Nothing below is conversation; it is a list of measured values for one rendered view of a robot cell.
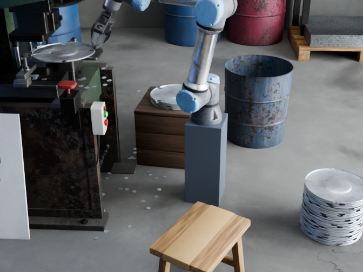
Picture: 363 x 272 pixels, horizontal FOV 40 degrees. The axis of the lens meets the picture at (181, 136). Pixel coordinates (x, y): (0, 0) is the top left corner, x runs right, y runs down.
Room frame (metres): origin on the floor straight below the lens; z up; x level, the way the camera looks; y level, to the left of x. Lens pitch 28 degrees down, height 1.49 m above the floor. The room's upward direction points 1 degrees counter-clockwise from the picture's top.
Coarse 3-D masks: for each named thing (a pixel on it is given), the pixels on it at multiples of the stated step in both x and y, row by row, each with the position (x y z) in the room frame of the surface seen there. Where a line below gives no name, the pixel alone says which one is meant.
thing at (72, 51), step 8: (40, 48) 2.28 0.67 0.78; (48, 48) 2.28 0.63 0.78; (56, 48) 2.28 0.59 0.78; (64, 48) 2.26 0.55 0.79; (72, 48) 2.26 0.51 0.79; (80, 48) 2.27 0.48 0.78; (88, 48) 2.27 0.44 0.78; (32, 56) 2.14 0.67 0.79; (40, 56) 2.16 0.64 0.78; (48, 56) 2.16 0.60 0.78; (56, 56) 2.15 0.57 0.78; (64, 56) 2.15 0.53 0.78; (72, 56) 2.15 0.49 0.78; (80, 56) 2.15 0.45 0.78; (88, 56) 2.14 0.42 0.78
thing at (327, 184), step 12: (324, 168) 2.04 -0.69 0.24; (312, 180) 1.94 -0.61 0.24; (324, 180) 1.94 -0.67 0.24; (336, 180) 1.93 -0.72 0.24; (348, 180) 1.94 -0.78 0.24; (360, 180) 1.94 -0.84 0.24; (312, 192) 1.85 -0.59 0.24; (324, 192) 1.85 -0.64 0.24; (336, 192) 1.84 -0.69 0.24; (348, 192) 1.84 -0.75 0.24; (360, 192) 1.84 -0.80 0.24
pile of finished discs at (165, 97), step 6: (174, 84) 2.79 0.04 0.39; (180, 84) 2.78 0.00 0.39; (156, 90) 2.71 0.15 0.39; (162, 90) 2.70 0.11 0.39; (168, 90) 2.70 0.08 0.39; (174, 90) 2.69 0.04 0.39; (156, 96) 2.62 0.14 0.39; (162, 96) 2.61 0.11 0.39; (168, 96) 2.60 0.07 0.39; (174, 96) 2.60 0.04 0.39; (156, 102) 2.55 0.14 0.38; (162, 102) 2.52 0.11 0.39; (168, 102) 2.53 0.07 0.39; (174, 102) 2.53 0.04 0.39; (162, 108) 2.52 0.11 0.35; (168, 108) 2.51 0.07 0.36; (174, 108) 2.50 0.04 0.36
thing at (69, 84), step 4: (64, 80) 1.91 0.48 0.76; (68, 80) 1.91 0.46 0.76; (60, 84) 1.86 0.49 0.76; (64, 84) 1.86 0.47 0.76; (68, 84) 1.86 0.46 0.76; (72, 84) 1.86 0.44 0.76; (76, 84) 1.89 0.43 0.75; (60, 88) 1.85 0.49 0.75; (64, 88) 1.85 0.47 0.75; (68, 88) 1.85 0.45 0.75; (72, 88) 1.85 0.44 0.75; (68, 92) 1.87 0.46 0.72
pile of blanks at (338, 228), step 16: (304, 192) 1.91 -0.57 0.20; (304, 208) 1.89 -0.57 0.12; (320, 208) 1.79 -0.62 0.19; (336, 208) 1.77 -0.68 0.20; (352, 208) 1.77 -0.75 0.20; (304, 224) 1.86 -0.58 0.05; (320, 224) 1.79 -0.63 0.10; (336, 224) 1.76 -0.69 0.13; (352, 224) 1.76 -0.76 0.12; (320, 240) 1.78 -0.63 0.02; (336, 240) 1.76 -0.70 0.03; (352, 240) 1.77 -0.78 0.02
